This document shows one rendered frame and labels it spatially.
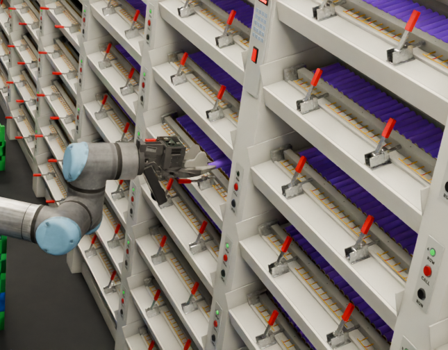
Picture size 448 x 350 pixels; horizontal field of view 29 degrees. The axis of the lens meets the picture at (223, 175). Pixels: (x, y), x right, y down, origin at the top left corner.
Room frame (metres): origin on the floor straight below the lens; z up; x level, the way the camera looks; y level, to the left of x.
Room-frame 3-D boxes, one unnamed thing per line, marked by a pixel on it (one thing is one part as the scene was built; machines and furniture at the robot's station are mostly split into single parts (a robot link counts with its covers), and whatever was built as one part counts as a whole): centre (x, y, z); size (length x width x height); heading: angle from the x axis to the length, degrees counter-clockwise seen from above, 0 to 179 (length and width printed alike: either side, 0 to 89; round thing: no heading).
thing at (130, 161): (1.93, 0.24, 1.04); 0.10 x 0.05 x 0.09; 26
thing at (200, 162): (1.99, 0.06, 1.03); 0.09 x 0.03 x 0.06; 112
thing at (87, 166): (1.89, 0.32, 1.04); 0.12 x 0.09 x 0.10; 116
